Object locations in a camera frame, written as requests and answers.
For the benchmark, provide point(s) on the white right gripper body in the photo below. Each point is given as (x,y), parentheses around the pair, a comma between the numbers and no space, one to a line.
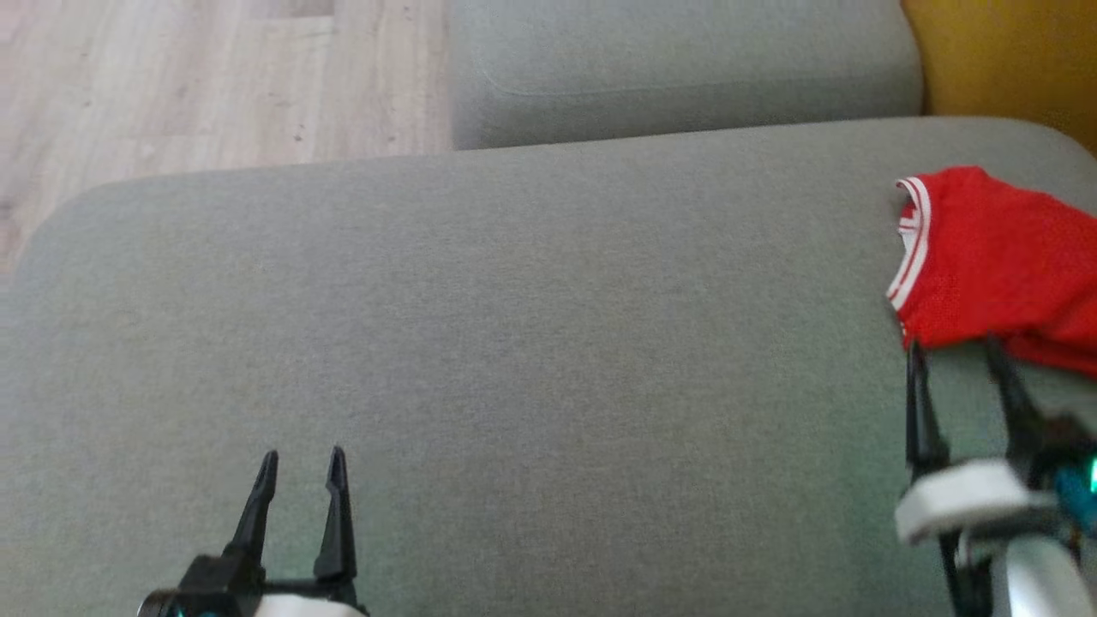
(968,497)

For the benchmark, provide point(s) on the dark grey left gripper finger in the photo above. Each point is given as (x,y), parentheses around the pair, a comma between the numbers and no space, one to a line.
(337,531)
(257,523)

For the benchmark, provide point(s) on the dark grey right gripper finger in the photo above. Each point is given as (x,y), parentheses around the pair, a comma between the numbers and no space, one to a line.
(1020,420)
(924,428)

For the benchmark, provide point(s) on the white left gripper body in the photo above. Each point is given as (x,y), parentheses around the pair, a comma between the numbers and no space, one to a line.
(308,604)

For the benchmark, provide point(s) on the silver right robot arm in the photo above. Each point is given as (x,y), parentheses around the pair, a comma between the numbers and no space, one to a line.
(1037,583)

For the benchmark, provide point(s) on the large grey sofa seat cushion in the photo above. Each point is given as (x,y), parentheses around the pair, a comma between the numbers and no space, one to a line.
(514,343)

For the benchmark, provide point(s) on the large yellow sofa cushion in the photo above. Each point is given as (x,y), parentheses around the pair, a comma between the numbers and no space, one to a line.
(1011,60)

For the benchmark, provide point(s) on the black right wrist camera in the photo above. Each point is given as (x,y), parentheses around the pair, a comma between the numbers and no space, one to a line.
(1067,441)

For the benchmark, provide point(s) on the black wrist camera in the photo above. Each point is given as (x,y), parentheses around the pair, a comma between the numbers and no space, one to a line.
(1067,441)
(214,583)

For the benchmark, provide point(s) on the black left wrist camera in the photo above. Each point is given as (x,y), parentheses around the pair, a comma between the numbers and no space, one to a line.
(214,583)

